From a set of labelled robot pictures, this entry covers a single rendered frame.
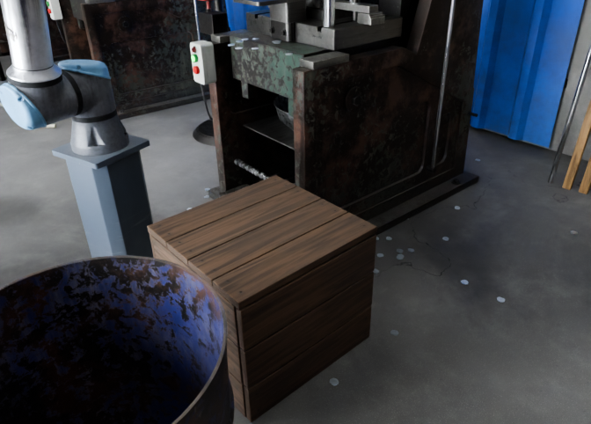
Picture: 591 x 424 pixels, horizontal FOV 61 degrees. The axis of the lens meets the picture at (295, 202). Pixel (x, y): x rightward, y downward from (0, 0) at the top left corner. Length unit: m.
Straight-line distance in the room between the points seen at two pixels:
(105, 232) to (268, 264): 0.60
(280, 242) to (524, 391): 0.68
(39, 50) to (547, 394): 1.40
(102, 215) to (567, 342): 1.29
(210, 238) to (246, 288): 0.20
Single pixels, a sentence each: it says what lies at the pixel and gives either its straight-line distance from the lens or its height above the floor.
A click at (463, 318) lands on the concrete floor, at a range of 1.52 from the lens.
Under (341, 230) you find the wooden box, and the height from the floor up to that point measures 0.35.
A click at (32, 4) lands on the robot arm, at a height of 0.84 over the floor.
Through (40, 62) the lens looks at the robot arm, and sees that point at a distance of 1.30.
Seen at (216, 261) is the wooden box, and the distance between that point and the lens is 1.09.
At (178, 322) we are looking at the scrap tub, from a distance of 0.96.
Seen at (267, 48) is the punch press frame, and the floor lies 0.63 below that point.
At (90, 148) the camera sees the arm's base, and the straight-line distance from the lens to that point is 1.43.
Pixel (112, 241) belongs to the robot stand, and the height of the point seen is 0.19.
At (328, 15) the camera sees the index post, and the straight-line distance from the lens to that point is 1.55.
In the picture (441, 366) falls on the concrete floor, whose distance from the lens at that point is 1.37.
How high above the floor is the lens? 0.98
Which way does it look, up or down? 29 degrees down
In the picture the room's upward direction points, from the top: 1 degrees counter-clockwise
